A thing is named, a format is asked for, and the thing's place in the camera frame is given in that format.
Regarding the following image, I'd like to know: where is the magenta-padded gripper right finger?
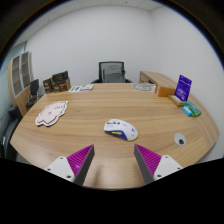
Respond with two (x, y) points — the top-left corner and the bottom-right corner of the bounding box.
(133, 143), (184, 185)

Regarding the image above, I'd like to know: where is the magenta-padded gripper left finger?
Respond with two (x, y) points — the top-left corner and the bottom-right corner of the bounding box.
(44, 144), (96, 187)

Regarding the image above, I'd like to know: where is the white blue yellow computer mouse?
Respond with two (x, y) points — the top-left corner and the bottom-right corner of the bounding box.
(103, 118), (139, 142)

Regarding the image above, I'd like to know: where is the pink pig-shaped mouse pad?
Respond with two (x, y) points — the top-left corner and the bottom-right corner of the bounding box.
(35, 100), (69, 128)

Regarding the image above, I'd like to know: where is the blue small box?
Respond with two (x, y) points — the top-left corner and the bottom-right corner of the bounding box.
(181, 104), (194, 117)

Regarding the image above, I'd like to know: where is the tan flat box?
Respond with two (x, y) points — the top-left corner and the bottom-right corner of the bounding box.
(167, 94), (186, 108)

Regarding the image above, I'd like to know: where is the green small box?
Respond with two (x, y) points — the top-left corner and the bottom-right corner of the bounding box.
(184, 101), (202, 118)

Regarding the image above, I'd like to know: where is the small orange-brown box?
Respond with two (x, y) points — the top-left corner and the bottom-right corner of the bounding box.
(156, 85), (177, 98)

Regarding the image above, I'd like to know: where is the white printed sticker sheet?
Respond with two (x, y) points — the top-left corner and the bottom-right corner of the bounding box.
(68, 84), (95, 93)

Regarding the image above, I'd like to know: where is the black padded office chair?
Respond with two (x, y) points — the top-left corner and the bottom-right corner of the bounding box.
(0, 104), (23, 161)

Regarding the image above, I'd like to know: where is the wide brown cardboard box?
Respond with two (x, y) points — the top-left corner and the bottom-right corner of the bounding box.
(51, 78), (72, 93)

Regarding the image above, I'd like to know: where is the purple card package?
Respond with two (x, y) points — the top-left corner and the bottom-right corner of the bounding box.
(174, 74), (193, 102)

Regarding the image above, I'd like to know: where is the tall brown cardboard box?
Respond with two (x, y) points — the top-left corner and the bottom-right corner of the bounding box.
(42, 77), (54, 94)

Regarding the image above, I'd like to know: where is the wooden side desk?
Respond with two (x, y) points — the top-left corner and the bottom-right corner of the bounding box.
(138, 70), (178, 93)

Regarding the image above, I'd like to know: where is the black visitor chair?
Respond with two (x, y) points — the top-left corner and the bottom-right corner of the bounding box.
(25, 78), (43, 109)

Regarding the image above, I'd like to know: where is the black printed box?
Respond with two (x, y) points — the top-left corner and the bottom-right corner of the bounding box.
(51, 70), (69, 83)

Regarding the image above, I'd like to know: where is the grey backpack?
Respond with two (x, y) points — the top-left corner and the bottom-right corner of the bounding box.
(102, 64), (127, 84)

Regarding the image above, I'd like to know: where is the black mesh office chair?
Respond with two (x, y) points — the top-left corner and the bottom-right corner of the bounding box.
(90, 60), (133, 84)

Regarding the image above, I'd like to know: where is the wooden shelf cabinet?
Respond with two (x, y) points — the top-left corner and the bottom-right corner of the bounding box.
(7, 50), (34, 116)

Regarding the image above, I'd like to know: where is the white round cable grommet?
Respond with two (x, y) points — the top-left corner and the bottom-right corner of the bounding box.
(173, 132), (188, 147)

